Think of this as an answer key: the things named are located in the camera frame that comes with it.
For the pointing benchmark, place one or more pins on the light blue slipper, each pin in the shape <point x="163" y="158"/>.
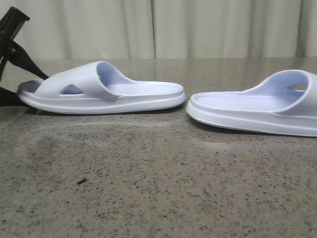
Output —
<point x="99" y="88"/>
<point x="284" y="103"/>

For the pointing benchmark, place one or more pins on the small black debris piece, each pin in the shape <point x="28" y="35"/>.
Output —
<point x="83" y="180"/>

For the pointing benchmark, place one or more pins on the beige curtain backdrop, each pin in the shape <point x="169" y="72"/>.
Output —
<point x="167" y="29"/>

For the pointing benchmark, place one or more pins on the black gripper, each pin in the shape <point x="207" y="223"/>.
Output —
<point x="10" y="25"/>

